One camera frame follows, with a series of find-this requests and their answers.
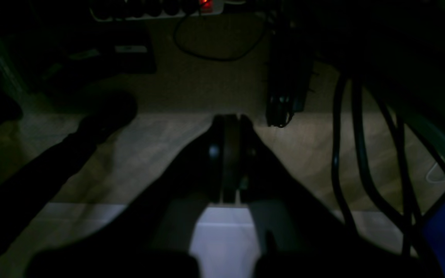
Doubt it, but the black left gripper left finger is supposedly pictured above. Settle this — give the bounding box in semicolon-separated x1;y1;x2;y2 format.
26;115;224;278

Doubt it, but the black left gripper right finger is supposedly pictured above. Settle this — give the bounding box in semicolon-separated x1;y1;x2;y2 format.
240;115;430;278

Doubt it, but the white power strip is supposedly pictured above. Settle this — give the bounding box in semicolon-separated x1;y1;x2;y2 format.
89;0;225;22

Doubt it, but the thick black cable bundle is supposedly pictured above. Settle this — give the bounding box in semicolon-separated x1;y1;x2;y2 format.
331;73;428;259

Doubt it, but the black looped cable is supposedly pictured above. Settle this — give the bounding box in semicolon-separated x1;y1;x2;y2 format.
173;12;269;62

